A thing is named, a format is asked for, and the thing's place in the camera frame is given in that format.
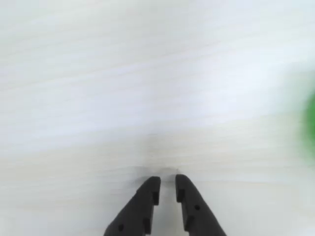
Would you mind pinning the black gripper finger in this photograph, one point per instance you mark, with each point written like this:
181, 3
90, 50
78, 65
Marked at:
137, 211
197, 216

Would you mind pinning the green toy duck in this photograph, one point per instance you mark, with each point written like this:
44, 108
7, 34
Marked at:
310, 125

